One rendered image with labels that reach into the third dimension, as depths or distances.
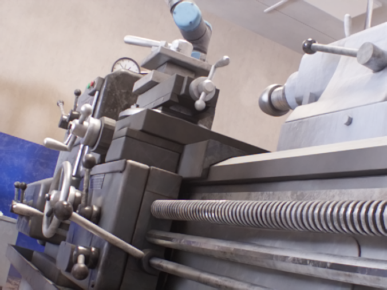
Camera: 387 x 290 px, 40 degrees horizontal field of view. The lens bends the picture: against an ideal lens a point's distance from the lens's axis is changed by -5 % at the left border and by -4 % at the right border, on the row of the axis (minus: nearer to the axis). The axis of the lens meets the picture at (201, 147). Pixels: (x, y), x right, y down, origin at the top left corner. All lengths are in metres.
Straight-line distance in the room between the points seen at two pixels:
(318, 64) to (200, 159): 0.34
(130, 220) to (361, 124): 0.52
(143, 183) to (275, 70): 5.64
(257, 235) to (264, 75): 5.73
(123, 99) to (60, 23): 3.59
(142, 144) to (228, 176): 0.25
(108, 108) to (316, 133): 1.40
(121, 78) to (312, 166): 1.59
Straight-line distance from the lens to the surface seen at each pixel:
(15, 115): 5.55
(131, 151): 1.21
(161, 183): 1.18
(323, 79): 1.20
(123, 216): 1.15
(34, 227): 2.23
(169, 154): 1.24
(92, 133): 1.31
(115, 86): 2.31
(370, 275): 0.58
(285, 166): 0.89
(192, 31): 1.83
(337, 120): 0.98
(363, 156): 0.74
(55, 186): 1.51
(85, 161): 1.20
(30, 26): 5.77
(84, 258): 1.15
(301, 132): 1.06
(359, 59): 1.00
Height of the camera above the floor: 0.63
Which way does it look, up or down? 11 degrees up
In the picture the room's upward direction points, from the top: 14 degrees clockwise
